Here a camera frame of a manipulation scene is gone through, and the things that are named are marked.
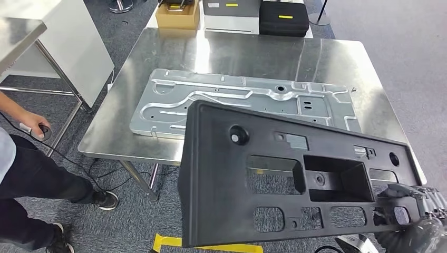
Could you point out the person's left hand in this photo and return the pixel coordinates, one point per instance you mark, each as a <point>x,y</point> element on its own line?
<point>35,122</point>

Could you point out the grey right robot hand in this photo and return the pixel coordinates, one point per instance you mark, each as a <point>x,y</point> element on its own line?
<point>419,237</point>

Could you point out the handheld grey button controller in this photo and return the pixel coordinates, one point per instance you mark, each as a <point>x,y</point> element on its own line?
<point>25,128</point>

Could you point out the black plastic plate bracket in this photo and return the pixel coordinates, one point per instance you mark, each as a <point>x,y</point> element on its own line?
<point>216,195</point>

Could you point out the person's left forearm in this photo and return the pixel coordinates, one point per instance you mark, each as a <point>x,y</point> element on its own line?
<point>10,106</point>

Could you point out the stainless steel workbench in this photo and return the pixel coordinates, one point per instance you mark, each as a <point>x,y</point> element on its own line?
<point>244,52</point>

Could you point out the person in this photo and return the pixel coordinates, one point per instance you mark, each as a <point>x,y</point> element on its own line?
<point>35,174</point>

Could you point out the white power strip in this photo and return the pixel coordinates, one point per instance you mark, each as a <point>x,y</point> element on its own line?
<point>110,87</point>

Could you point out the white cabinet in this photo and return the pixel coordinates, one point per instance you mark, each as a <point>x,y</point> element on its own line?
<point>80,52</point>

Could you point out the small stainless steel table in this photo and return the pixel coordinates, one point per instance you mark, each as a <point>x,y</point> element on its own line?
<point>17,38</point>

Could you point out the stamped silver metal panel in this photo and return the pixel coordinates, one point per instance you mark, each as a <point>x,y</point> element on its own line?
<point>174,104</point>

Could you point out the chrome round base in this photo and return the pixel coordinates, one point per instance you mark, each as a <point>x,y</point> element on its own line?
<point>120,7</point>

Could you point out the white table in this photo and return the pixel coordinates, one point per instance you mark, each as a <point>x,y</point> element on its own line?
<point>151,22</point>

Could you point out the cardboard box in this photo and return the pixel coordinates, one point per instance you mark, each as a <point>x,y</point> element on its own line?
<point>178,19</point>

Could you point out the grey white equipment case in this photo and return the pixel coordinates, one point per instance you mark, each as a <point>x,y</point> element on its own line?
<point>230,21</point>

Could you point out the black pole grey round base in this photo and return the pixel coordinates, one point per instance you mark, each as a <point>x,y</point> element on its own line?
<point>319,19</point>

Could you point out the black case yellow label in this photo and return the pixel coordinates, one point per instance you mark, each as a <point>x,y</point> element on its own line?
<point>283,24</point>

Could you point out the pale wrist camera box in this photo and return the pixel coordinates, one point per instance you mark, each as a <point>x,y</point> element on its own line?
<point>356,244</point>

